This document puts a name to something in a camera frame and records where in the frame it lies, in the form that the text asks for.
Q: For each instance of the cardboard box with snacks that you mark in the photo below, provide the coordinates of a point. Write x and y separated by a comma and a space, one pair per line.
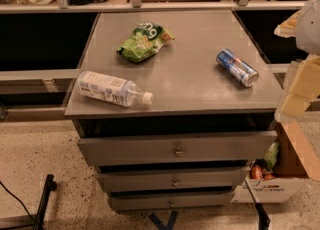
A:
297, 163

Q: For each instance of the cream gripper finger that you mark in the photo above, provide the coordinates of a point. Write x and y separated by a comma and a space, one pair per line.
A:
288, 28
301, 87

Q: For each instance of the red bull can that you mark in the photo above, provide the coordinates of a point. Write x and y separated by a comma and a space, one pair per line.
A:
238, 68

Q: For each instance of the clear plastic water bottle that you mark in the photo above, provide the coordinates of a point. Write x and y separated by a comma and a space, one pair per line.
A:
112, 89

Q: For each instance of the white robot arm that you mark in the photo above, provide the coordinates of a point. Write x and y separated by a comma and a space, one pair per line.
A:
308, 28

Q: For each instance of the middle grey drawer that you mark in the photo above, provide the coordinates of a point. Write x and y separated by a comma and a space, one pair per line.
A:
172, 179

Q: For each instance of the bottom grey drawer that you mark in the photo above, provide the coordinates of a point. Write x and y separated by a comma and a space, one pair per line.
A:
170, 201

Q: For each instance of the black stand leg left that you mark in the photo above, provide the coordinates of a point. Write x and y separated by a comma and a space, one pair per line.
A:
49, 186

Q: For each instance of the black stand leg right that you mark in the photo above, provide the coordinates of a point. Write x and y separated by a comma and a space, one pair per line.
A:
264, 220

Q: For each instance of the top grey drawer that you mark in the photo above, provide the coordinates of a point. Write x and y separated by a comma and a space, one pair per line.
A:
136, 150

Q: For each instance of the black stand leg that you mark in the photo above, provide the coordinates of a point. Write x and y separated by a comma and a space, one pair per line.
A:
264, 220
49, 186

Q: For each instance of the green chip bag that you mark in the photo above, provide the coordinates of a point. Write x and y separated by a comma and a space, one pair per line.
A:
146, 40

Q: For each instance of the green snack bag in box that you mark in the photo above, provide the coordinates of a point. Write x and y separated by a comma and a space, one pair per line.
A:
270, 157

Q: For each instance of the grey drawer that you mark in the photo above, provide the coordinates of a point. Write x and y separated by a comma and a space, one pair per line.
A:
136, 150
172, 179
170, 201

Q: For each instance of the orange snack packs in box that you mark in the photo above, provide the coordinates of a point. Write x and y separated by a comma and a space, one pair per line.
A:
260, 173

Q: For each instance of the grey drawer cabinet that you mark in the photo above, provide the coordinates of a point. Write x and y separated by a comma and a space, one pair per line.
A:
193, 93

